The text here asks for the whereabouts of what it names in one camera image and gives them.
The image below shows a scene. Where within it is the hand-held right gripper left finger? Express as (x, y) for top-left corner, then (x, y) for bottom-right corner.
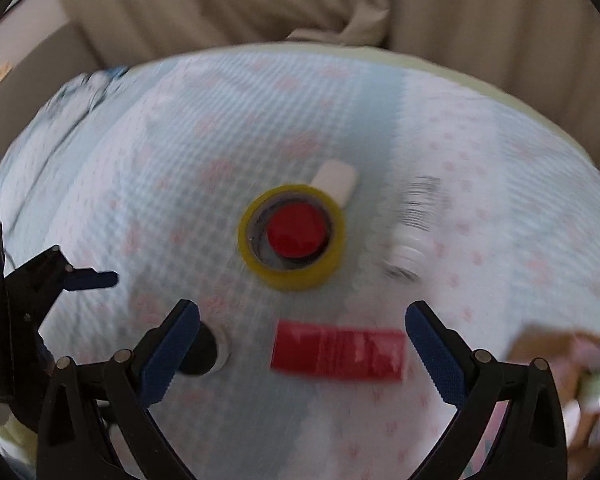
(36, 299), (201, 480)

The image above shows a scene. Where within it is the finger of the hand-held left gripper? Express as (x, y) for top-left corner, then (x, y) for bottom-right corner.
(4, 245), (119, 328)

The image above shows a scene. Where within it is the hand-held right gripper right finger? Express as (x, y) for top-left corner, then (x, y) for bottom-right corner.
(404, 301), (569, 480)

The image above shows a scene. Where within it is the black round white-rimmed lid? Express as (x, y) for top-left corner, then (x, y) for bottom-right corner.
(178, 321), (231, 377)

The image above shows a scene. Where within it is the red flat box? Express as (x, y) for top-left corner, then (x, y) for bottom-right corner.
(270, 321), (407, 384)

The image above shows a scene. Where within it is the brown cardboard box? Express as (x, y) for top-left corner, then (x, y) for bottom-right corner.
(505, 324), (600, 463)

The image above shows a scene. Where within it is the white bottle with barcode label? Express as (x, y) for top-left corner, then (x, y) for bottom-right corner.
(380, 175), (452, 282)

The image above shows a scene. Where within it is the yellow tape roll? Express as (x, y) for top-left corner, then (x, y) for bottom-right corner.
(238, 184), (346, 292)

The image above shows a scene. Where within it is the red round cap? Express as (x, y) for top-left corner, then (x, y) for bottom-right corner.
(266, 204), (329, 259)

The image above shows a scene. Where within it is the white rectangular eraser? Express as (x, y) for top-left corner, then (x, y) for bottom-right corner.
(311, 160), (357, 209)

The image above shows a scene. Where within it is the pale green mattress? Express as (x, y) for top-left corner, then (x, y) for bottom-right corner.
(220, 40), (600, 176)

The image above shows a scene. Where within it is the beige curtain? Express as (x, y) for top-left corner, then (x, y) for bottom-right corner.
(50, 0), (600, 181)

